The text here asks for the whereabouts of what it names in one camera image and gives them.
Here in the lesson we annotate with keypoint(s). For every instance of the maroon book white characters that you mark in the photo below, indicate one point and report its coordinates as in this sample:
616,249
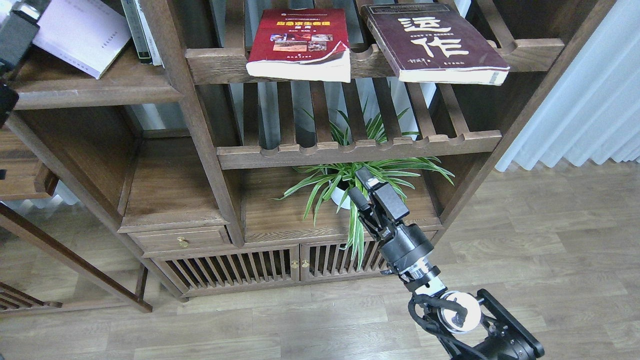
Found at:
432,42

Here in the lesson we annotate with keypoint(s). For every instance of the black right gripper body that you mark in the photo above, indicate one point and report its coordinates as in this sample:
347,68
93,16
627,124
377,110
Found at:
404,247

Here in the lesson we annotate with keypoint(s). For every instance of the white green upright book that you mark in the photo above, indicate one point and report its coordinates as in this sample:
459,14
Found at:
156,59

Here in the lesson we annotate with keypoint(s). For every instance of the brass drawer knob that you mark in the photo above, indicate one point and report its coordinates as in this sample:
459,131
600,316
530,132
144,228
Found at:
184,243

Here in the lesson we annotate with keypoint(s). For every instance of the spider plant green leaves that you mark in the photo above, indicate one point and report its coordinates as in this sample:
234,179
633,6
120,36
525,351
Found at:
324,178

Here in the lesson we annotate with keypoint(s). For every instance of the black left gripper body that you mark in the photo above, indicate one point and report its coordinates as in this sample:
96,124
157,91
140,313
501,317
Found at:
8,97

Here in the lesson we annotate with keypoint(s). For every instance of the dark wooden bookshelf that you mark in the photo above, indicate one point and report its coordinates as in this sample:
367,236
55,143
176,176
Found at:
198,148

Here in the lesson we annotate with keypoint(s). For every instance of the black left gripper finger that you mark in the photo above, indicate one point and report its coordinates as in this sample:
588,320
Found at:
18,30

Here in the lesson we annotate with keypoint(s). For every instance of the white sheer curtain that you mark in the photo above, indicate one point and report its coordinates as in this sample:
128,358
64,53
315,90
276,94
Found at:
592,113

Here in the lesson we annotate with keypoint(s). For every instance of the white plant pot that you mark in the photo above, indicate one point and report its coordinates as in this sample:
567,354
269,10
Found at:
341,197

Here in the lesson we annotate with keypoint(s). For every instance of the pale lavender paperback book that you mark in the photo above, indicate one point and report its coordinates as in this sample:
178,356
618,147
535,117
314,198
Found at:
88,34

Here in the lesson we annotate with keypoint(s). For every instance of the red paperback book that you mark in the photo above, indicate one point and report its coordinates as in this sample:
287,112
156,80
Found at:
309,44

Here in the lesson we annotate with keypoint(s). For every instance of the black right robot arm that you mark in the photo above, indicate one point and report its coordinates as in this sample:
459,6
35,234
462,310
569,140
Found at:
468,326

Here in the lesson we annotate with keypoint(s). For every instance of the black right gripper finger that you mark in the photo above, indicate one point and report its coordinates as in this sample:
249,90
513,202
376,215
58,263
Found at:
361,203
386,205

